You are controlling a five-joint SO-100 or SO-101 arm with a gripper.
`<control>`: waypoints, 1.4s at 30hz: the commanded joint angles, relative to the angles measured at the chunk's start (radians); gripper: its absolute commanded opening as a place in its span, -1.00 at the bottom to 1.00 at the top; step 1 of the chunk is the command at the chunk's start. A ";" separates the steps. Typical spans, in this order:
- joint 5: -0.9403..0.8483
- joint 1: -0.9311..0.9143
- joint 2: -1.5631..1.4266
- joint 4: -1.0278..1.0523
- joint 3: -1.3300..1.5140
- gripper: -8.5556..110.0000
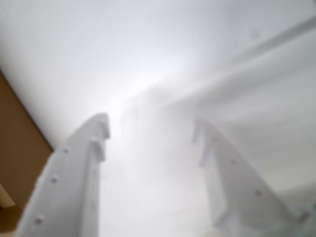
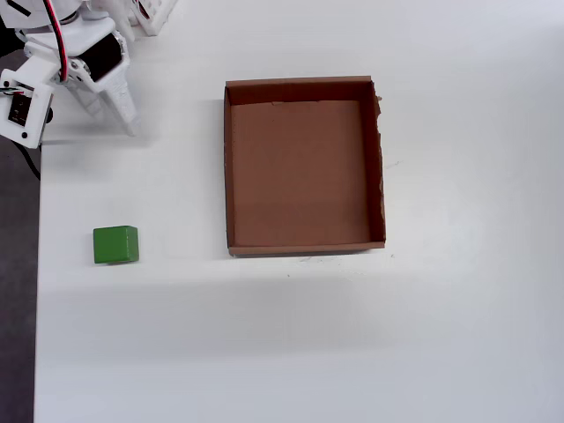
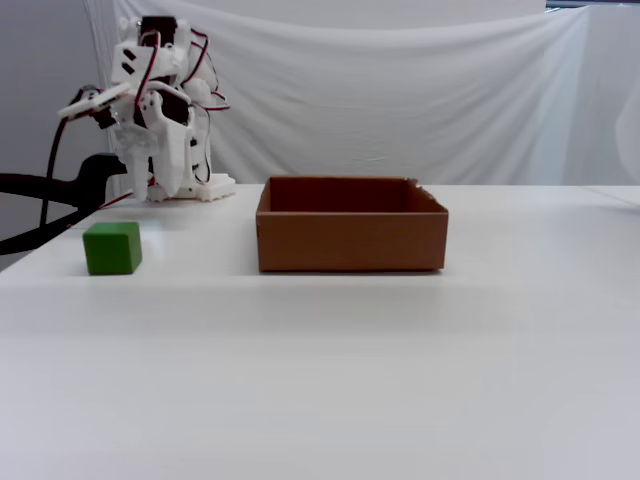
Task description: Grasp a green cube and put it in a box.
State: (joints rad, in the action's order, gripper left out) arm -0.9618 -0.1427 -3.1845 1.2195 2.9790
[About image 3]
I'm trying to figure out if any thick black camera cable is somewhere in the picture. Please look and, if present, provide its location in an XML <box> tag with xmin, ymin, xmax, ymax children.
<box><xmin>38</xmin><ymin>117</ymin><xmax>71</xmax><ymax>229</ymax></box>

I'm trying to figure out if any green cube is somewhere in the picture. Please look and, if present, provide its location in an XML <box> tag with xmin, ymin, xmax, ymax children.
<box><xmin>82</xmin><ymin>221</ymin><xmax>144</xmax><ymax>277</ymax></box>

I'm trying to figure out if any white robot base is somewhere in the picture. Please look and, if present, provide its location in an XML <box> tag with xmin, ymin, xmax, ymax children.
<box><xmin>147</xmin><ymin>172</ymin><xmax>236</xmax><ymax>204</ymax></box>

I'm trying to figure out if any brown cardboard box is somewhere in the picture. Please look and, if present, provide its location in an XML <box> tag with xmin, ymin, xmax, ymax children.
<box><xmin>255</xmin><ymin>175</ymin><xmax>450</xmax><ymax>274</ymax></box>

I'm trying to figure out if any white backdrop cloth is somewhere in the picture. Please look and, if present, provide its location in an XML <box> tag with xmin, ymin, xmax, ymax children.
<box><xmin>84</xmin><ymin>0</ymin><xmax>640</xmax><ymax>187</ymax></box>

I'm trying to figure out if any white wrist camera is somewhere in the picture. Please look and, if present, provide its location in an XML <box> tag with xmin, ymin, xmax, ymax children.
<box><xmin>57</xmin><ymin>84</ymin><xmax>134</xmax><ymax>121</ymax></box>

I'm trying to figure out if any red white power wire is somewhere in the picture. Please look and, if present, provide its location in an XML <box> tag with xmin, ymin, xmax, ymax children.
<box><xmin>99</xmin><ymin>191</ymin><xmax>137</xmax><ymax>210</ymax></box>

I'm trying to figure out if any black table clamp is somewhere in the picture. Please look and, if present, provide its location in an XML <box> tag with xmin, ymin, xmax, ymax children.
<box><xmin>0</xmin><ymin>153</ymin><xmax>126</xmax><ymax>256</ymax></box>

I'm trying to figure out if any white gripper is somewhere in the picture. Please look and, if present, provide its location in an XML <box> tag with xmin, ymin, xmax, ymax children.
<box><xmin>113</xmin><ymin>84</ymin><xmax>210</xmax><ymax>202</ymax></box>

